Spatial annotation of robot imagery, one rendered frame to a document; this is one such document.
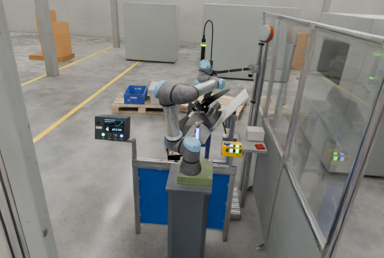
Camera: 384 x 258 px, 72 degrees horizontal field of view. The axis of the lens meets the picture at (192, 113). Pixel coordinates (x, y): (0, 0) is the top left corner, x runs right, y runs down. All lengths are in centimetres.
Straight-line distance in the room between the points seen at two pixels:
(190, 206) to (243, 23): 645
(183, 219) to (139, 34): 831
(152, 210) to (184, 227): 72
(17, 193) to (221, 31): 735
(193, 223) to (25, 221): 139
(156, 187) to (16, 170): 190
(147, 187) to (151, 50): 761
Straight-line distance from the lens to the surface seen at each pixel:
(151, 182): 250
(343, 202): 145
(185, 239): 214
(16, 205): 78
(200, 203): 189
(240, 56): 795
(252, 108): 296
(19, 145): 67
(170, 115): 166
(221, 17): 779
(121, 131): 222
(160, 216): 274
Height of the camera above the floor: 215
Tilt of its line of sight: 23 degrees down
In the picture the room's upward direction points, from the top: 3 degrees clockwise
